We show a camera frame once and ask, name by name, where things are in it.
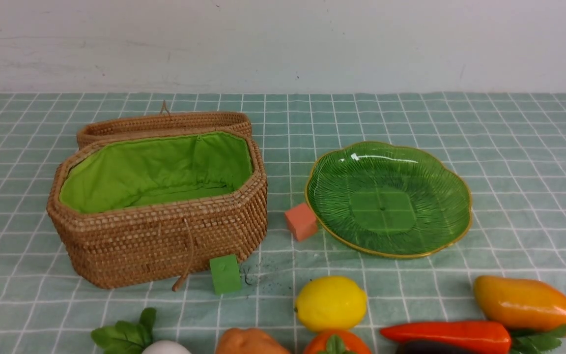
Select yellow lemon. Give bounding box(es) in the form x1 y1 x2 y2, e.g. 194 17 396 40
295 276 368 332

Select brown potato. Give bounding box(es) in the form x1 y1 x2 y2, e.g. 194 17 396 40
215 328 290 354

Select orange persimmon green calyx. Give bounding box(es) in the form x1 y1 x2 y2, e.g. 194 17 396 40
303 329 372 354

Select white radish with leaves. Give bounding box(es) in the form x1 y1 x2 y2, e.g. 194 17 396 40
90 307 190 354

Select orange carrot with leaves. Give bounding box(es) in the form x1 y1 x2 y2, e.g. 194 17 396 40
380 321 566 354

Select orange yellow mango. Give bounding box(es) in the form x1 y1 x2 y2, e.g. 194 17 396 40
473 275 566 337

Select salmon pink foam cube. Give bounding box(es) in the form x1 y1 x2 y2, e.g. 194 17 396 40
284 203 318 242

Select green glass leaf plate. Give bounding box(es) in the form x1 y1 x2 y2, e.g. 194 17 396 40
305 141 473 259

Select green foam cube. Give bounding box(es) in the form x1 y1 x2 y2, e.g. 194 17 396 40
209 254 242 296

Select woven wicker basket lid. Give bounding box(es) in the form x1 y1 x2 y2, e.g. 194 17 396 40
76 101 253 149

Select woven wicker basket green lining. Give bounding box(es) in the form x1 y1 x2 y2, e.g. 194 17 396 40
46 129 269 290

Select green checkered tablecloth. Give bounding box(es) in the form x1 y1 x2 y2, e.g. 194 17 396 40
0 92 566 354

